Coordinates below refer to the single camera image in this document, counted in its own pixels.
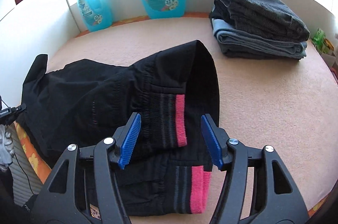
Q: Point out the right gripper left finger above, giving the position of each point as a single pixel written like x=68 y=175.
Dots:
x=125 y=139

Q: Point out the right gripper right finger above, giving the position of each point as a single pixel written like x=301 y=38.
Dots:
x=216 y=141

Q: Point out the black pants pink waistband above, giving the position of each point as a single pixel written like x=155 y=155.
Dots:
x=86 y=101

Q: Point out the white radiator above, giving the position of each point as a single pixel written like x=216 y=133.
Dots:
x=25 y=181

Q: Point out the grey-blue folded jeans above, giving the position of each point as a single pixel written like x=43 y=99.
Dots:
x=237 y=43

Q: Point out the dark textured folded pants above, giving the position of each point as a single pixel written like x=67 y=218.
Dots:
x=270 y=19

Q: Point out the blue detergent bottle left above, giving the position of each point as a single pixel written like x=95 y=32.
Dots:
x=96 y=14

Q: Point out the green snack packet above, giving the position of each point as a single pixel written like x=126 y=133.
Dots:
x=318 y=40

